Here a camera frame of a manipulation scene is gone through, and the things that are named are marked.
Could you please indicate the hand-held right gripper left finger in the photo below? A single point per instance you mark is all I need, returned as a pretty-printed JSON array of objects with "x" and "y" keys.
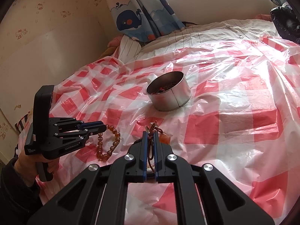
[{"x": 117, "y": 173}]

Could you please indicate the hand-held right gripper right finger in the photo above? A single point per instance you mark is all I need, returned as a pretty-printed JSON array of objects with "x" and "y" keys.
[{"x": 185, "y": 175}]

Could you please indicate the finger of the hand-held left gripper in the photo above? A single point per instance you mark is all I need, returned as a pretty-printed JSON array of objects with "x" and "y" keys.
[
  {"x": 68, "y": 124},
  {"x": 77, "y": 136}
]

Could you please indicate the round silver metal tin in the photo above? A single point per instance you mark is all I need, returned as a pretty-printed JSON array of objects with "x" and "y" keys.
[{"x": 171, "y": 100}]

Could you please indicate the person's left forearm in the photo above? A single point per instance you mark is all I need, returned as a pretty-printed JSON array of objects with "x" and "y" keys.
[{"x": 14, "y": 199}]

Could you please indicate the person's left hand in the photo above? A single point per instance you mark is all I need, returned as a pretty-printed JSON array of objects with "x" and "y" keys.
[{"x": 25, "y": 171}]

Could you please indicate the black white striped cloth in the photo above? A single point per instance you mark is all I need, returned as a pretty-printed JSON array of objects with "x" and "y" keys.
[{"x": 22, "y": 124}]

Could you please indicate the red white checked plastic sheet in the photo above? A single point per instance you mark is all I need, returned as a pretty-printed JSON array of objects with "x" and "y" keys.
[{"x": 234, "y": 103}]

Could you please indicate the pink cloth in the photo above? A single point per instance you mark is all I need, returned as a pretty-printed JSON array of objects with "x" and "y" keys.
[{"x": 114, "y": 43}]

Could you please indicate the blue whale print curtain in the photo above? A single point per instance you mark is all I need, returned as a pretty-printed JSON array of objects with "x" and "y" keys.
[{"x": 131, "y": 21}]

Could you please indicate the white striped duvet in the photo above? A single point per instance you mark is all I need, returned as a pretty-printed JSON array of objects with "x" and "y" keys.
[{"x": 211, "y": 31}]

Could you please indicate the black puffy jacket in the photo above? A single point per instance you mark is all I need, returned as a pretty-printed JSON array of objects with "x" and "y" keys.
[{"x": 286, "y": 23}]

